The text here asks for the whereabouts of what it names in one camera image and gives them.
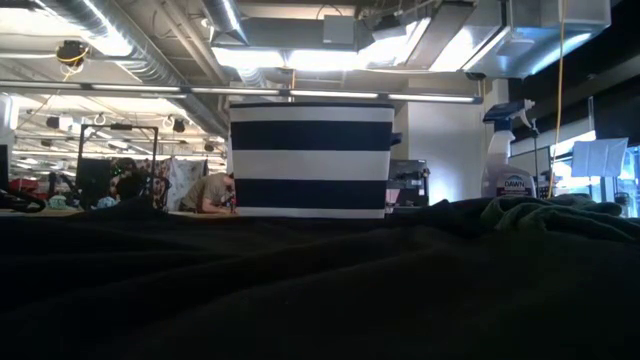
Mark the black monitor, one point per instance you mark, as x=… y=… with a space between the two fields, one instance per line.
x=92 y=180

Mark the patterned hanging cloth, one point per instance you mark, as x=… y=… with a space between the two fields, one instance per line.
x=185 y=180

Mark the grey ceiling box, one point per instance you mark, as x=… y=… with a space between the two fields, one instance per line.
x=340 y=30

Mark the clear spray bottle blue trigger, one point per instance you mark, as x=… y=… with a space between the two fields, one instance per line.
x=505 y=170

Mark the smooth round silver duct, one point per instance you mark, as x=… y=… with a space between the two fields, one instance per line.
x=225 y=17

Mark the navy white-striped fabric bin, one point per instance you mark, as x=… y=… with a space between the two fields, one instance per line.
x=310 y=135

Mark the corrugated silver ventilation duct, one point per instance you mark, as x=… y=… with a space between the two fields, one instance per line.
x=150 y=65

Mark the white hanging sheet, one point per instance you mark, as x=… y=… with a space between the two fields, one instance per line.
x=600 y=157

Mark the bright ceiling light panel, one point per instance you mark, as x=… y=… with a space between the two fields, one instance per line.
x=300 y=59

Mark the black metal rig frame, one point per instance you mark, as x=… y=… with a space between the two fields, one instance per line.
x=120 y=127

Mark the person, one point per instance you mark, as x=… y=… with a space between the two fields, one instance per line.
x=129 y=182
x=207 y=192

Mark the black yellow ceiling reel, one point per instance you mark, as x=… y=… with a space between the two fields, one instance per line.
x=71 y=52

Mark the dark green button shirt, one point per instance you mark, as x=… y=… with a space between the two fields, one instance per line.
x=550 y=215

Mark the red background object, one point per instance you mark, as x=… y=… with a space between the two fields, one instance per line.
x=22 y=185

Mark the black garment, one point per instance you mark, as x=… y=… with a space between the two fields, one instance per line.
x=300 y=290

